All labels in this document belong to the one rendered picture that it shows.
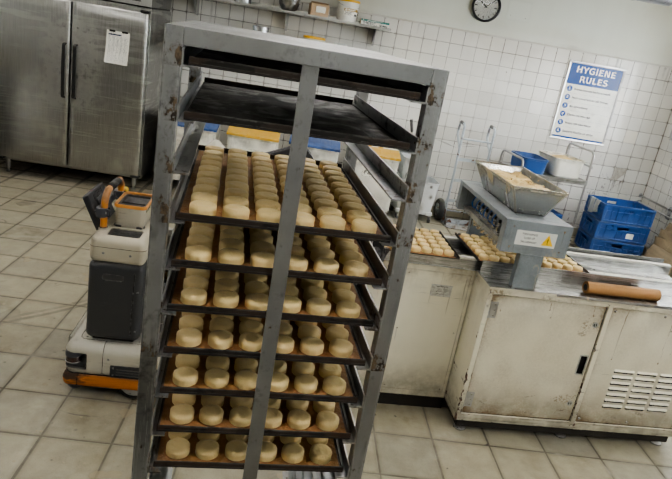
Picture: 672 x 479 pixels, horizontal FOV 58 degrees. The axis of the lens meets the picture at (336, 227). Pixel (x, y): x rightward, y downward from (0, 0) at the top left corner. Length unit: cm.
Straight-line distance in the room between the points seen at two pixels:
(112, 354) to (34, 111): 385
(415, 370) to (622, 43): 523
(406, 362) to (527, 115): 457
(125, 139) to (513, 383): 441
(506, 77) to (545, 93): 49
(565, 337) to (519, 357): 25
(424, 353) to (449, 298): 33
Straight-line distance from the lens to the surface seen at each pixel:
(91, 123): 636
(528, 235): 292
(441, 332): 322
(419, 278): 305
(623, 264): 383
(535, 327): 316
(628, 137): 783
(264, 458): 139
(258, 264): 115
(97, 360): 313
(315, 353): 125
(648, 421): 378
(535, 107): 732
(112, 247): 290
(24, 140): 663
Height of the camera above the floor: 185
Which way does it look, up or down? 18 degrees down
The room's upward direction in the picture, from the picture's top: 10 degrees clockwise
